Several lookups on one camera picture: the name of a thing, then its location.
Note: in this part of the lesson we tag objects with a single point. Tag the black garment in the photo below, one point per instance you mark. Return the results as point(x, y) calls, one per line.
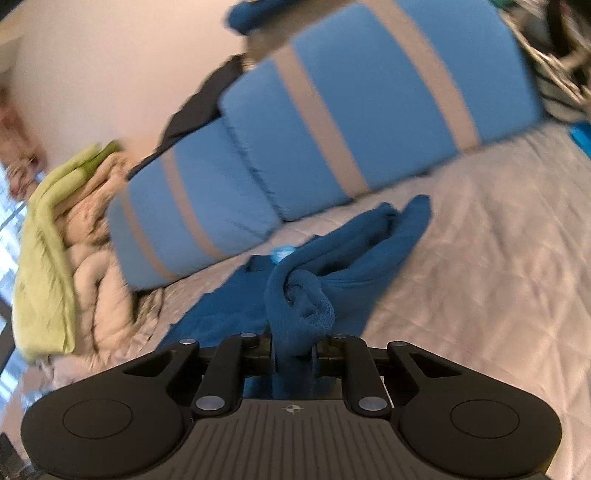
point(198, 110)

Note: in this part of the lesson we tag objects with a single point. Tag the light green quilt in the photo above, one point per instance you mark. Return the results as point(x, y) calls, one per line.
point(41, 254)

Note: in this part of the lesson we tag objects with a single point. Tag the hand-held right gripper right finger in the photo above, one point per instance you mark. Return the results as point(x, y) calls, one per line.
point(327, 354)

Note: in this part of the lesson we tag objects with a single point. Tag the blue sweatshirt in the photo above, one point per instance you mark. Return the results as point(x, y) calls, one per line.
point(351, 258)

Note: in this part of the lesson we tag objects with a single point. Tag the dark blue garment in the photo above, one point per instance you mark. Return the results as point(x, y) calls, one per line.
point(251, 16)

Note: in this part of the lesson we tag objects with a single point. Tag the beige fluffy blanket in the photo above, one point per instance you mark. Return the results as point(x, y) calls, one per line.
point(92, 207)

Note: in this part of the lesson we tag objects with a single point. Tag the white comforter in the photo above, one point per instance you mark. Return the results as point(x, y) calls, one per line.
point(106, 304)

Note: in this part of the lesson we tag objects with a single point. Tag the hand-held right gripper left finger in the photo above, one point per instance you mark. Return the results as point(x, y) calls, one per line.
point(263, 354)

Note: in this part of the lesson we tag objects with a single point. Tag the blue grey-striped pillow dark spot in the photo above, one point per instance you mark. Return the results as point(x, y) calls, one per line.
point(221, 194)

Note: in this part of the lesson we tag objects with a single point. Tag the bright blue item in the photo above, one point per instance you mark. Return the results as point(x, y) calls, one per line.
point(582, 138)

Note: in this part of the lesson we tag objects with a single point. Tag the black bag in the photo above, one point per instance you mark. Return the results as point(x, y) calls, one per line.
point(558, 27)

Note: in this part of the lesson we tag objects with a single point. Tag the green folded cloth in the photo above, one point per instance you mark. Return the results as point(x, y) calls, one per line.
point(104, 157)

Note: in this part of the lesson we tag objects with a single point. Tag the blurred tan object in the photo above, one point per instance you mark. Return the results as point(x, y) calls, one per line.
point(21, 152)

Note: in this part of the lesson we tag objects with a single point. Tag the grey quilted bedspread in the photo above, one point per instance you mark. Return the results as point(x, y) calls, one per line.
point(485, 277)

